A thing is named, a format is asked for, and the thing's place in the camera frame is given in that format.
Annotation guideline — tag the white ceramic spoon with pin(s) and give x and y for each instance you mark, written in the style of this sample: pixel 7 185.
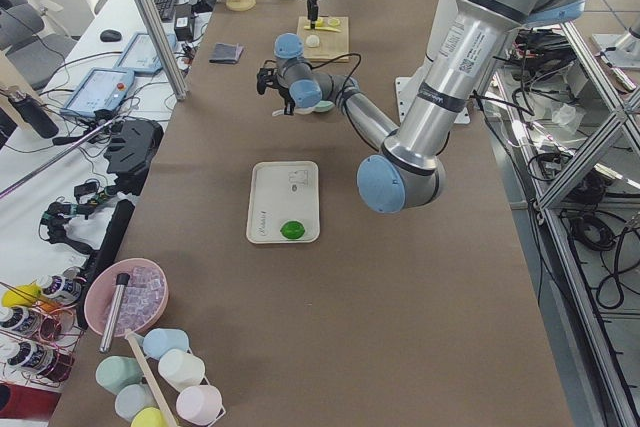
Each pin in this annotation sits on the white ceramic spoon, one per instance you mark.
pixel 297 111

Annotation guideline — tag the green ceramic bowl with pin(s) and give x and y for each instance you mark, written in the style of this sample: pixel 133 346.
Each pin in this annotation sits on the green ceramic bowl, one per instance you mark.
pixel 321 107

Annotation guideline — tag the pink bowl with ice cubes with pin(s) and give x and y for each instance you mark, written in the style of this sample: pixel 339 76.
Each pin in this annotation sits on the pink bowl with ice cubes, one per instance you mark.
pixel 144 301

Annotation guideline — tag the yellow plastic knife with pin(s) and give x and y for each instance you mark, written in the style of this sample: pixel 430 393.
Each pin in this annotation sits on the yellow plastic knife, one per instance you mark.
pixel 318 27

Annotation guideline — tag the wooden cutting board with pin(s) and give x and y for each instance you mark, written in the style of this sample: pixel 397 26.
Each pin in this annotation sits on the wooden cutting board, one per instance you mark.
pixel 331 44

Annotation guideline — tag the dark folded cloth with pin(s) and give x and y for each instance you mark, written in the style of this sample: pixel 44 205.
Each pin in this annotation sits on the dark folded cloth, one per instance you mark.
pixel 224 53

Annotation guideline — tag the white plastic tray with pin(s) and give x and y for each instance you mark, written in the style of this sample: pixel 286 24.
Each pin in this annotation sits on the white plastic tray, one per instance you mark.
pixel 282 191

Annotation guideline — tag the green lime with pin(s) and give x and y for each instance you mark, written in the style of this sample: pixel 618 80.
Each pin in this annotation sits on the green lime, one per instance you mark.
pixel 292 230

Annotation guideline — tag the black power adapter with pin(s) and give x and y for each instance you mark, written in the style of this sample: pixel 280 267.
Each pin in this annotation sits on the black power adapter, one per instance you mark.
pixel 184 28

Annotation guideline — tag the blue teach pendant far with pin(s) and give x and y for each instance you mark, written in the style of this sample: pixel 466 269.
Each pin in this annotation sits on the blue teach pendant far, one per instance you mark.
pixel 140 55

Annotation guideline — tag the blue teach pendant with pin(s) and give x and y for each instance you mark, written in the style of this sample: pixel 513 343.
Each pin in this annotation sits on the blue teach pendant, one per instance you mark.
pixel 101 89
pixel 140 55

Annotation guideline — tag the black controller device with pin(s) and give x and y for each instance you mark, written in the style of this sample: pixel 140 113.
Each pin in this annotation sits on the black controller device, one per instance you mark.
pixel 132 147

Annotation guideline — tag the blue teach pendant near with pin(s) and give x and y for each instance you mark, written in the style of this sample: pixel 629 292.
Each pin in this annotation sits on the blue teach pendant near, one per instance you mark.
pixel 101 89

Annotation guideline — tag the black computer mouse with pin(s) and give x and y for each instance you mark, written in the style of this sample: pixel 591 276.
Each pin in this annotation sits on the black computer mouse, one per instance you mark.
pixel 110 35

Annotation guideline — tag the black long bar device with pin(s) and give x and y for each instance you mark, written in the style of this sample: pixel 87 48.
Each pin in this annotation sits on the black long bar device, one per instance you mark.
pixel 105 256

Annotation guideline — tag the metal tube with black cap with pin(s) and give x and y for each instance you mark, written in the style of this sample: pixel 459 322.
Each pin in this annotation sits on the metal tube with black cap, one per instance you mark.
pixel 122 281

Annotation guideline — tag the black bottle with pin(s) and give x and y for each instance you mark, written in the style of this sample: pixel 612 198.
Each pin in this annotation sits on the black bottle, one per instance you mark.
pixel 32 112

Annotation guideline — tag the light blue cup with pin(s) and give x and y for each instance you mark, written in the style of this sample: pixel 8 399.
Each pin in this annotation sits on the light blue cup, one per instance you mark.
pixel 159 341

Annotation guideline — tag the cream cup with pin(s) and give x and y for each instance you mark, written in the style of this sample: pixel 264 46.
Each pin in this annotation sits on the cream cup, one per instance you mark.
pixel 181 369

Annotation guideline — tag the wooden stick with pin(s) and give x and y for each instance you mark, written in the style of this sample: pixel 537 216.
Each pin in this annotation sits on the wooden stick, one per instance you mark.
pixel 157 394

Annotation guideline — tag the pink cup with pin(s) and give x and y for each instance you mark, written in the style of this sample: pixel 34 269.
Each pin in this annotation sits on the pink cup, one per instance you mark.
pixel 201 404

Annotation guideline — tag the mint green cup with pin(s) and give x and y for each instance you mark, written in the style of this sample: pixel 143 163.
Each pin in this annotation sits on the mint green cup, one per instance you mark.
pixel 114 373

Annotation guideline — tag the pale blue cup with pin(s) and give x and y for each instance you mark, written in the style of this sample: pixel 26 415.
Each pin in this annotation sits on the pale blue cup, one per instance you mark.
pixel 132 399

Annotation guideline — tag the yellow cup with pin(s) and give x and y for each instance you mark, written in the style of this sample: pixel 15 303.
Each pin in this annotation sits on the yellow cup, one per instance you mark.
pixel 149 417

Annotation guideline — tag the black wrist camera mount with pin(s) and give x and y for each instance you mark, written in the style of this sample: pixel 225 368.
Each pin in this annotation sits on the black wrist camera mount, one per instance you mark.
pixel 266 77

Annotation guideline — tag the aluminium frame post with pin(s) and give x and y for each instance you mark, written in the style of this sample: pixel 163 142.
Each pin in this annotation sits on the aluminium frame post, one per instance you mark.
pixel 155 30

